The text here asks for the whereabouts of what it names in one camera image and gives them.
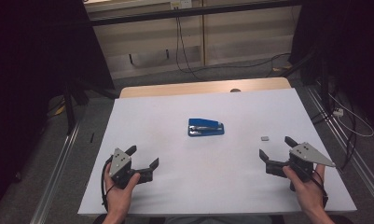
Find white table cover board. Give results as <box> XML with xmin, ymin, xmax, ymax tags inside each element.
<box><xmin>77</xmin><ymin>88</ymin><xmax>357</xmax><ymax>217</ymax></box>

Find black floor cable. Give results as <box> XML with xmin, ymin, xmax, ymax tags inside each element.
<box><xmin>187</xmin><ymin>51</ymin><xmax>292</xmax><ymax>78</ymax></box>

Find black metal stand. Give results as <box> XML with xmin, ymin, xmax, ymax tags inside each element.
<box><xmin>62</xmin><ymin>77</ymin><xmax>118</xmax><ymax>135</ymax></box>

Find white floor cable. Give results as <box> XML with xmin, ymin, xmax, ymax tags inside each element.
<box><xmin>328</xmin><ymin>92</ymin><xmax>374</xmax><ymax>138</ymax></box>

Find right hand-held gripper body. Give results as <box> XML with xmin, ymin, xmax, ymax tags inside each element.
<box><xmin>287</xmin><ymin>142</ymin><xmax>337</xmax><ymax>183</ymax></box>

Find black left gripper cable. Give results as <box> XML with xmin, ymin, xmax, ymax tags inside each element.
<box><xmin>101</xmin><ymin>156</ymin><xmax>115</xmax><ymax>210</ymax></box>

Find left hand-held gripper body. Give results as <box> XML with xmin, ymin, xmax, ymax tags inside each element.
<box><xmin>109</xmin><ymin>147</ymin><xmax>136</xmax><ymax>189</ymax></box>

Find black curtain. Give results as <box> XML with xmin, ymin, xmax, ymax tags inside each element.
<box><xmin>0</xmin><ymin>0</ymin><xmax>116</xmax><ymax>216</ymax></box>
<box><xmin>289</xmin><ymin>0</ymin><xmax>374</xmax><ymax>133</ymax></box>

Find aluminium floor rail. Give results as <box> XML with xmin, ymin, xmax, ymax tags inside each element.
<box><xmin>305</xmin><ymin>85</ymin><xmax>374</xmax><ymax>204</ymax></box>
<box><xmin>29</xmin><ymin>121</ymin><xmax>82</xmax><ymax>224</ymax></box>

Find person's right hand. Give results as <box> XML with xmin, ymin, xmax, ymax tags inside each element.
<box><xmin>282</xmin><ymin>164</ymin><xmax>328</xmax><ymax>216</ymax></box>

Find wooden table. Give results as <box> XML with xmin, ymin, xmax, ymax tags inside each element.
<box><xmin>118</xmin><ymin>77</ymin><xmax>292</xmax><ymax>99</ymax></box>

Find person's grey clothing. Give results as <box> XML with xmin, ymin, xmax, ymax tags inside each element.
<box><xmin>163</xmin><ymin>215</ymin><xmax>273</xmax><ymax>224</ymax></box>

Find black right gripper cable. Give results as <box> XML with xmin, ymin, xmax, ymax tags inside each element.
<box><xmin>310</xmin><ymin>170</ymin><xmax>329</xmax><ymax>209</ymax></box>

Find person's left hand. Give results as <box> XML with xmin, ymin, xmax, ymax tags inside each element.
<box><xmin>104</xmin><ymin>171</ymin><xmax>142</xmax><ymax>216</ymax></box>

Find white wall socket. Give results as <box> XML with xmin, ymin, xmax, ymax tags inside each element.
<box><xmin>170</xmin><ymin>0</ymin><xmax>193</xmax><ymax>9</ymax></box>

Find black hanging cables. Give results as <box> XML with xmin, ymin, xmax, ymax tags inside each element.
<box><xmin>174</xmin><ymin>16</ymin><xmax>205</xmax><ymax>81</ymax></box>

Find blue stapler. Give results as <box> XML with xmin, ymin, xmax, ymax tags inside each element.
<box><xmin>187</xmin><ymin>118</ymin><xmax>226</xmax><ymax>138</ymax></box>

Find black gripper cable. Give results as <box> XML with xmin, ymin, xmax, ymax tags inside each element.
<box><xmin>101</xmin><ymin>156</ymin><xmax>115</xmax><ymax>210</ymax></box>
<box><xmin>310</xmin><ymin>170</ymin><xmax>329</xmax><ymax>209</ymax></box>

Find beige wooden cabinet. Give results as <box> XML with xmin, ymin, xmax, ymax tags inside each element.
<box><xmin>83</xmin><ymin>0</ymin><xmax>302</xmax><ymax>80</ymax></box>

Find black horizontal bar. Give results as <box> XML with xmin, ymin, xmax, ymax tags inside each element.
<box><xmin>88</xmin><ymin>0</ymin><xmax>302</xmax><ymax>28</ymax></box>

